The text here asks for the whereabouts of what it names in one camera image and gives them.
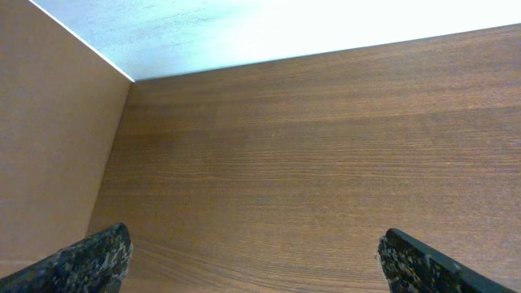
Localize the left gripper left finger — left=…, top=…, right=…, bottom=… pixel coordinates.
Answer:
left=1, top=223, right=133, bottom=293

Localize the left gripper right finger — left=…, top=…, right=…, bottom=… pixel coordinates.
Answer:
left=377, top=228, right=514, bottom=293

